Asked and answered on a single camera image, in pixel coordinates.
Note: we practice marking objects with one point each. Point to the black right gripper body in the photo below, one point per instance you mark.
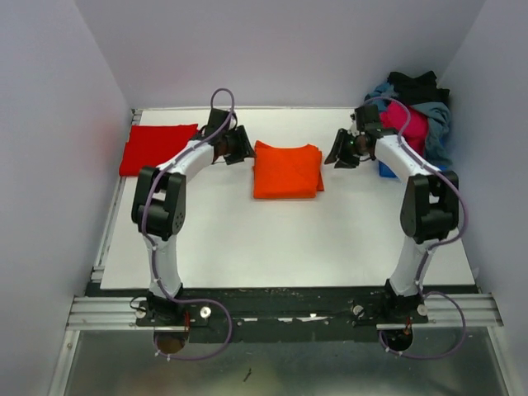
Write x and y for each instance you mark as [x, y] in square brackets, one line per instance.
[346, 148]

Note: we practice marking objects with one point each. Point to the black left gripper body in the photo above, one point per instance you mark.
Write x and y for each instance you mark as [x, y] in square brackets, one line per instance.
[237, 145]

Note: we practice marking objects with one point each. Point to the orange t shirt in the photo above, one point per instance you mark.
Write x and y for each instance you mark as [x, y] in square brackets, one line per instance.
[287, 173]

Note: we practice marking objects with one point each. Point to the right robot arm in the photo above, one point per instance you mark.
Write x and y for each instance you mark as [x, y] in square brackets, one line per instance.
[429, 211]

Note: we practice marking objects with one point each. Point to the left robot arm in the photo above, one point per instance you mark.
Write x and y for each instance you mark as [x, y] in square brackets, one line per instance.
[159, 210]

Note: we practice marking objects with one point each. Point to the blue plastic bin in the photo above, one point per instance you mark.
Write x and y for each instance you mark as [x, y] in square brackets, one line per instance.
[387, 169]

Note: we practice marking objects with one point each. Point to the magenta t shirt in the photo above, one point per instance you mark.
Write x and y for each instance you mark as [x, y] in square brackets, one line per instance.
[415, 133]

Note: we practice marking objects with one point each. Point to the folded red t shirt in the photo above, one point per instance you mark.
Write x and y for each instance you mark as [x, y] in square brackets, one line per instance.
[153, 145]

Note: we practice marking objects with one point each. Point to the grey blue t shirt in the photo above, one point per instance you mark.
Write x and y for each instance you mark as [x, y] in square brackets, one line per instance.
[438, 118]

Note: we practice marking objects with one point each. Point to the black t shirt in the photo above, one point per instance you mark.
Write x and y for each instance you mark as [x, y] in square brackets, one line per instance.
[418, 90]

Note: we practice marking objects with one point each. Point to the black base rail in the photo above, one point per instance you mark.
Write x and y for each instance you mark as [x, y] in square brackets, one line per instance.
[283, 314]

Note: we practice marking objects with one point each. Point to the aluminium frame profile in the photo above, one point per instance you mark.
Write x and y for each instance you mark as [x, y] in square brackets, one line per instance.
[98, 309]

